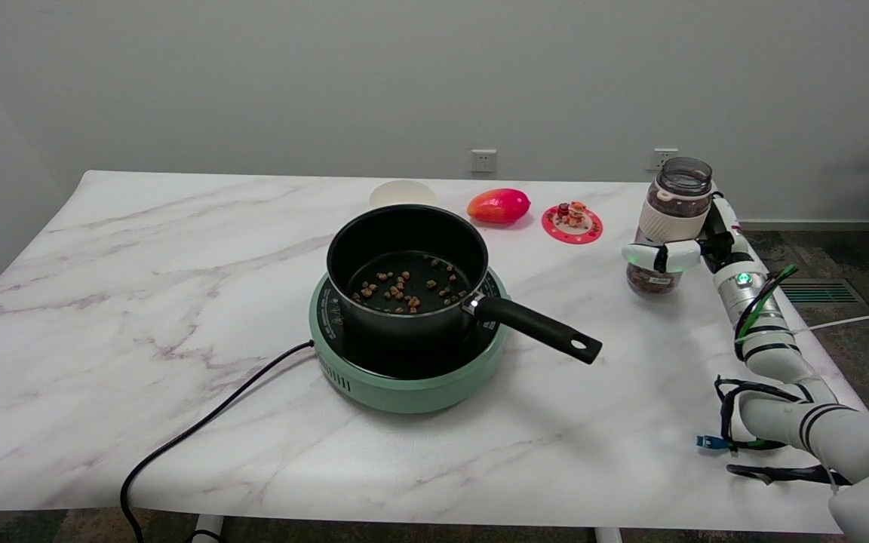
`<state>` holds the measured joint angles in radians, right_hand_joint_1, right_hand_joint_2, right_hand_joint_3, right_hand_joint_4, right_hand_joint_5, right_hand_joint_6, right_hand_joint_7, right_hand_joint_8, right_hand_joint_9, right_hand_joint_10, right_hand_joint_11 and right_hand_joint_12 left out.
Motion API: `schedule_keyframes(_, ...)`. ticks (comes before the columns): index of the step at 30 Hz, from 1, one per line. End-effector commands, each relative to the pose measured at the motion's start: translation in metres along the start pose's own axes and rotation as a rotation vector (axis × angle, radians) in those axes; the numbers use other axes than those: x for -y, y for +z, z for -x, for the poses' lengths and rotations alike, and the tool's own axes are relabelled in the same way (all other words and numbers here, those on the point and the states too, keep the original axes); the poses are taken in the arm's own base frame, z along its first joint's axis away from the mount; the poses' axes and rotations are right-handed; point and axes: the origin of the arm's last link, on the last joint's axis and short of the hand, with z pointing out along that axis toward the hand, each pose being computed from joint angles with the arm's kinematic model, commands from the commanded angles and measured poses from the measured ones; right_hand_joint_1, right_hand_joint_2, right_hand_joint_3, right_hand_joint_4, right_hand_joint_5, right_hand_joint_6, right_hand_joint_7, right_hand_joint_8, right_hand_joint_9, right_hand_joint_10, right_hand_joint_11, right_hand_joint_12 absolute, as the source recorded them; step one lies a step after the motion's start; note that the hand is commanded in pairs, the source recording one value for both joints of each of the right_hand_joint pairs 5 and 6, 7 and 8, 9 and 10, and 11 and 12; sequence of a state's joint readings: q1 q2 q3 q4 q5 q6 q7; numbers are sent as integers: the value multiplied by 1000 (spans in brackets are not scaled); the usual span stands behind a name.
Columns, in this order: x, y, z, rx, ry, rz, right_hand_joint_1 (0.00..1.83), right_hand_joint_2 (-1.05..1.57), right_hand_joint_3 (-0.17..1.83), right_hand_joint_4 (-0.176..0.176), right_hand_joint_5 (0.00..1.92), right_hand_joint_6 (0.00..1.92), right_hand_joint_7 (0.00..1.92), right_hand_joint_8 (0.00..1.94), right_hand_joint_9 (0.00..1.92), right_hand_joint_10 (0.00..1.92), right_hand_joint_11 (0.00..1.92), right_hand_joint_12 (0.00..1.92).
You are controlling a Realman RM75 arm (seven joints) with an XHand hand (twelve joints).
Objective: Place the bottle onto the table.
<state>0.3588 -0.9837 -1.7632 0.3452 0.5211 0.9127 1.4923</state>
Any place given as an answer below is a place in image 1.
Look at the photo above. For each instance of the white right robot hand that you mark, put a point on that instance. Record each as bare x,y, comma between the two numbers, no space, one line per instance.
676,256

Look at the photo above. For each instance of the clear jar with brown beans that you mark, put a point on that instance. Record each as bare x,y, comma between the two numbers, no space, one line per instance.
672,219

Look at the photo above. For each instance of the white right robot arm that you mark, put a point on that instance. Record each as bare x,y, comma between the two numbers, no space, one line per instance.
774,354

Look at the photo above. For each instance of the pink round coaster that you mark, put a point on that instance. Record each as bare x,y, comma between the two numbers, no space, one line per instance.
584,232

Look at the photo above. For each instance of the small toy cake figure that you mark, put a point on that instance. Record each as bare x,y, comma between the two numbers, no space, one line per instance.
572,215

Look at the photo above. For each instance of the floor vent grille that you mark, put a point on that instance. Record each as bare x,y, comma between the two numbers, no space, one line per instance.
819,292

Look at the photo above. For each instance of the red toy mango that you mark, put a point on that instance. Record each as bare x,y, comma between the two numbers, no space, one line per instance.
498,206

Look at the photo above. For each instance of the white zip tie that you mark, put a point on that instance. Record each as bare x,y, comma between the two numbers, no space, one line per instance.
849,322

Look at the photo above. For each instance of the brown beans pile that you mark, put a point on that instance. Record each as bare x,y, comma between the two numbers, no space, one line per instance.
412,304

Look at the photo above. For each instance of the cream round lid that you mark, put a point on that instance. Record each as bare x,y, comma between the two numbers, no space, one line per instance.
403,193

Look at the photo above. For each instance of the white table leg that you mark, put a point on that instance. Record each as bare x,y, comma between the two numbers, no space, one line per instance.
208,529
608,535

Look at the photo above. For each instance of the green induction cooker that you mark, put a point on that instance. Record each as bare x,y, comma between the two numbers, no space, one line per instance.
404,392

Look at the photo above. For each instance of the white wall socket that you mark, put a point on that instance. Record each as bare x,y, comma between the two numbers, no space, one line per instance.
664,158
483,161

